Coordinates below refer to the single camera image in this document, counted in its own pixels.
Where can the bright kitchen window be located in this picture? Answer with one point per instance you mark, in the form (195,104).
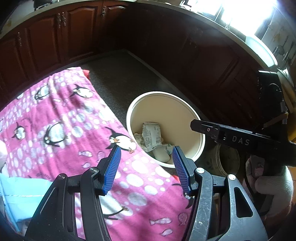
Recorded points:
(242,14)

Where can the person's right hand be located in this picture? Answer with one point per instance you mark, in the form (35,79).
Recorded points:
(275,187)

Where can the cream plastic bucket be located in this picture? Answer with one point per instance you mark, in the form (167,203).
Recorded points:
(161,109)

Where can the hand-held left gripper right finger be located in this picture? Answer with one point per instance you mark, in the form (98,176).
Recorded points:
(181,171)

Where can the hanging metal ladle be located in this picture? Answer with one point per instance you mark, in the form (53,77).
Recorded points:
(279,49)

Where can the dirty brown bucket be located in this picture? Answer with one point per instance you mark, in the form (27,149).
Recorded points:
(227,162)

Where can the crushed white carton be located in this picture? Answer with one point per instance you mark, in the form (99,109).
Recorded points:
(151,135)

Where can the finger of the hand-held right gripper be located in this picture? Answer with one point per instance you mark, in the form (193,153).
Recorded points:
(203,128)

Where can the white tissue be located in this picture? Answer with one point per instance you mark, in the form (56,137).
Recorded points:
(138,138)

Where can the white plastic colander basket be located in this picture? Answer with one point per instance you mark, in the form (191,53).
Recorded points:
(259,46)

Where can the dark wooden lower cabinets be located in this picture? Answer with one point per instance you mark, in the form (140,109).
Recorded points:
(46,34)

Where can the white paper card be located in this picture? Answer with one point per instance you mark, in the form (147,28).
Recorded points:
(168,148)

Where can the beige stone countertop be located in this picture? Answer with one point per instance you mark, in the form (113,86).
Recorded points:
(231,30)

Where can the light blue plastic packet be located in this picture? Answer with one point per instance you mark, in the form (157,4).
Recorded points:
(20,190)

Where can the white foam block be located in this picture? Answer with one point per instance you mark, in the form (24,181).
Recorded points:
(161,154)

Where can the pink penguin print blanket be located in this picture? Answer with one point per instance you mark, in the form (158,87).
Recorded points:
(69,129)

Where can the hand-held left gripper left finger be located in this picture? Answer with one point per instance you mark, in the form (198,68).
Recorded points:
(112,169)

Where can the red plastic table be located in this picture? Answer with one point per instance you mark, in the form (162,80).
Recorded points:
(87,73)

